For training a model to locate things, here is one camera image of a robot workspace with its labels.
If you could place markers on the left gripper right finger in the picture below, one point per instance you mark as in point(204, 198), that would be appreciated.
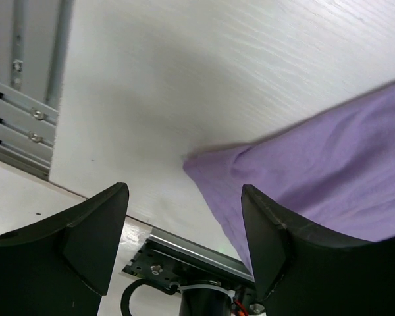
point(303, 268)

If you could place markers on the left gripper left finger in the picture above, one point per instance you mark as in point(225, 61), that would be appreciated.
point(62, 265)

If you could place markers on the purple t shirt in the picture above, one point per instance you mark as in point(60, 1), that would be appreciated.
point(337, 169)

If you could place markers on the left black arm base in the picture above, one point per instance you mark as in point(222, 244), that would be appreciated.
point(209, 282)

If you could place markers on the front aluminium table rail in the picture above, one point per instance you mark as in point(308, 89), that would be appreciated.
point(199, 256)

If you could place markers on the aluminium frame rail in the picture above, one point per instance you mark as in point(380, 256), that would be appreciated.
point(33, 45)

